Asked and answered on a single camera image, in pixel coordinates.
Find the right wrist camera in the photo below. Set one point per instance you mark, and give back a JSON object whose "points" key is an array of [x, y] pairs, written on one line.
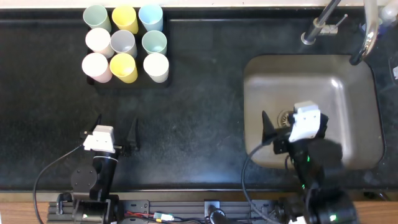
{"points": [[306, 121]]}

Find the green cup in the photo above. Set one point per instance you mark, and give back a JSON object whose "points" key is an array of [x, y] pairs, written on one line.
{"points": [[95, 16], [154, 43]]}

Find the white cup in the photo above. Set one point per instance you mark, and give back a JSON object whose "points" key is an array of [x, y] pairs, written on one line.
{"points": [[156, 66], [99, 40]]}

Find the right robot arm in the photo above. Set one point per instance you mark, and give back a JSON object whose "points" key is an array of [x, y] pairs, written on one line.
{"points": [[326, 155]]}

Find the yellow cup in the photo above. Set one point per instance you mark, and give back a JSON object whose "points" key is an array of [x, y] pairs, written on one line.
{"points": [[124, 17], [122, 66]]}

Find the grey cup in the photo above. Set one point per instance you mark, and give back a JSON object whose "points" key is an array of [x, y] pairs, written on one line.
{"points": [[123, 42]]}

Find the steel tap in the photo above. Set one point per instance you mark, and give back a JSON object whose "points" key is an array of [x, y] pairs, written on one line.
{"points": [[371, 31]]}

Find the mounting rail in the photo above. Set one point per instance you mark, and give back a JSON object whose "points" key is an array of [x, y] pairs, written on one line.
{"points": [[186, 210]]}

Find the steel sink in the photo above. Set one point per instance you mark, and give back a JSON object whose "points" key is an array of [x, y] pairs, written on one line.
{"points": [[351, 102]]}

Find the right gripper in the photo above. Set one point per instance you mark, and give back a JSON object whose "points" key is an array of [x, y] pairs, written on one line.
{"points": [[281, 144]]}

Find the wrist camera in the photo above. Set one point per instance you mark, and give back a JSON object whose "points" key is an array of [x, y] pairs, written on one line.
{"points": [[101, 140], [306, 121]]}

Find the blue cup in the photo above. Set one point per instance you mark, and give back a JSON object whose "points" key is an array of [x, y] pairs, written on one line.
{"points": [[150, 15]]}

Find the pink cup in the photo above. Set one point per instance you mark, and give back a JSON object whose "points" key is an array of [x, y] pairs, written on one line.
{"points": [[94, 66]]}

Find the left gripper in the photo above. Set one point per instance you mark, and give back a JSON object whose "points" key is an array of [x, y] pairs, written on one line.
{"points": [[121, 151]]}

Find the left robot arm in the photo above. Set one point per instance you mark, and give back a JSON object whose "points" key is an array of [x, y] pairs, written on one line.
{"points": [[104, 174]]}

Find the black tray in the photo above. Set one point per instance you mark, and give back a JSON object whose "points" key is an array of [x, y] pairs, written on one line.
{"points": [[138, 87]]}

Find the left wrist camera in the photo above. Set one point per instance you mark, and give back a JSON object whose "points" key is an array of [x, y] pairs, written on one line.
{"points": [[101, 140]]}

